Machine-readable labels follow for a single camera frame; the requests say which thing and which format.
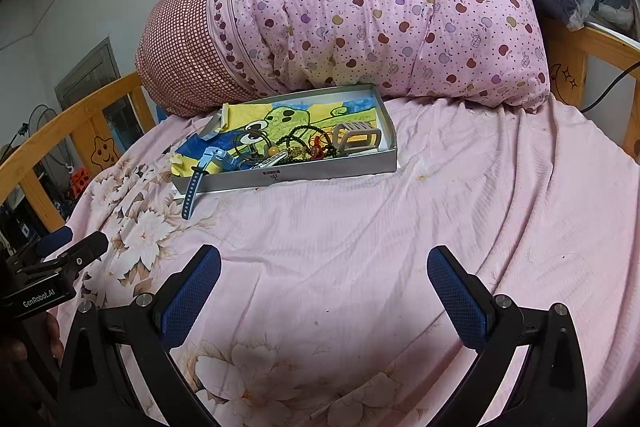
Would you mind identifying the light blue wrist watch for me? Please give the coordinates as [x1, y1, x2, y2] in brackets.
[181, 146, 240, 220]

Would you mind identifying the black bead necklace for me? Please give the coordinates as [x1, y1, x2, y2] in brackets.
[276, 123, 339, 160]

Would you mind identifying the red string bracelet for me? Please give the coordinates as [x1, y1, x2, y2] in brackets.
[305, 134, 329, 162]

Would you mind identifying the beige hair claw clip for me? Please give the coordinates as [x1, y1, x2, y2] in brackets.
[332, 121, 382, 155]

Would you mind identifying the person's left hand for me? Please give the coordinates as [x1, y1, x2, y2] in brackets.
[3, 312, 64, 362]

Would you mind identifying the standing fan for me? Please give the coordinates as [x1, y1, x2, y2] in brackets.
[1, 109, 74, 179]

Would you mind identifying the grey door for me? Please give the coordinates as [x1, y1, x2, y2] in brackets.
[54, 37, 142, 153]

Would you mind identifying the pink floral bed sheet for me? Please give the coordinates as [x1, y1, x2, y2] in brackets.
[70, 98, 639, 426]

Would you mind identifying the grey shallow tray box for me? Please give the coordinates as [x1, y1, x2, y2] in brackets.
[171, 84, 397, 197]

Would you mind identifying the pink apple-print rolled quilt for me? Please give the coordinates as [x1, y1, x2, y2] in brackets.
[134, 0, 550, 117]

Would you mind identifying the black cable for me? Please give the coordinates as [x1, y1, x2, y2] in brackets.
[579, 60, 640, 114]

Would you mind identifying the wooden bed rail right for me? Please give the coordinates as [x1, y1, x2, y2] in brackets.
[541, 20, 639, 160]

